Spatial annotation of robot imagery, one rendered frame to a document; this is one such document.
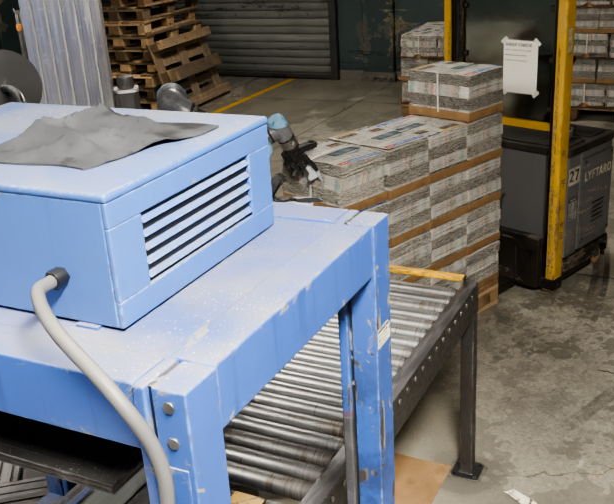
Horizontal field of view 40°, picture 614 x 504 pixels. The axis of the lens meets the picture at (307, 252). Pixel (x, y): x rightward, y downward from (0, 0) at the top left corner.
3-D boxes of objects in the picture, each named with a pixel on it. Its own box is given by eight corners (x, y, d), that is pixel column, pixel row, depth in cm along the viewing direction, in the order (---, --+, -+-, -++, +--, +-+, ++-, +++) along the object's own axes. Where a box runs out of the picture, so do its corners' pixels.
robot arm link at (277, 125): (262, 119, 352) (280, 109, 351) (273, 139, 358) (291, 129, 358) (267, 128, 345) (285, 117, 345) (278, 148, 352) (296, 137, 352)
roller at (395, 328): (302, 322, 297) (303, 307, 296) (432, 344, 277) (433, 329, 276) (296, 323, 292) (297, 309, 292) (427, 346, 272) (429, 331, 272)
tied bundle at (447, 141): (370, 171, 427) (368, 126, 419) (409, 157, 445) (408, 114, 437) (429, 185, 401) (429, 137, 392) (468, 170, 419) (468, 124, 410)
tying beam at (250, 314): (16, 212, 203) (8, 172, 199) (388, 261, 162) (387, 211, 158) (-268, 341, 147) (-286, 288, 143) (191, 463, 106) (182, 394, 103)
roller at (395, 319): (310, 314, 302) (312, 300, 302) (438, 335, 282) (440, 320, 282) (304, 315, 298) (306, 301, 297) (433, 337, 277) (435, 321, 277)
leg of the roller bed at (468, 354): (462, 464, 338) (463, 309, 312) (476, 467, 335) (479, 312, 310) (457, 472, 333) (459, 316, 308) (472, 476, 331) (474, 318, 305)
